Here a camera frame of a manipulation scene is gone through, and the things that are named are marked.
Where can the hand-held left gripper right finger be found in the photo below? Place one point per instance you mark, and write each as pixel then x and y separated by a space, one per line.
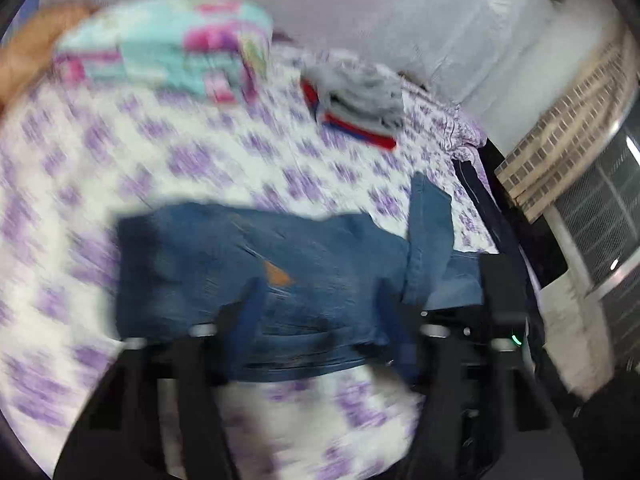
pixel 402 345

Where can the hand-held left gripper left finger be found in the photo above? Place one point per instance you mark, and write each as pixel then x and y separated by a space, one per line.
pixel 248 310

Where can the blue denim pants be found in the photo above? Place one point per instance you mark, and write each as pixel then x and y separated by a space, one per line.
pixel 200 260

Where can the dark cloth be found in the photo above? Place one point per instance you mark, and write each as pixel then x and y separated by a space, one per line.
pixel 505 220

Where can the metal window grille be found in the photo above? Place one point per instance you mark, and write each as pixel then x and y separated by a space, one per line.
pixel 600 210

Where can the brick patterned cloth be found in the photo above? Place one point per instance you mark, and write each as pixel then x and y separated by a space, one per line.
pixel 565 130

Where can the purple floral bed sheet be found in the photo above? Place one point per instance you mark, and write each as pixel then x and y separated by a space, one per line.
pixel 150 160

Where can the stack of grey red clothes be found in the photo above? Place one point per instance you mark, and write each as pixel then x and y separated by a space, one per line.
pixel 357 95

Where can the white cloth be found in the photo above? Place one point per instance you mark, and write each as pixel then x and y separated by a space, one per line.
pixel 475 35

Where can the folded teal pink blanket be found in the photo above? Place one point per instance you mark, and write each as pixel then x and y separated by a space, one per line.
pixel 160 45

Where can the orange brown cloth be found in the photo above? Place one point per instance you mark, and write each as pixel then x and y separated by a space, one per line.
pixel 30 50

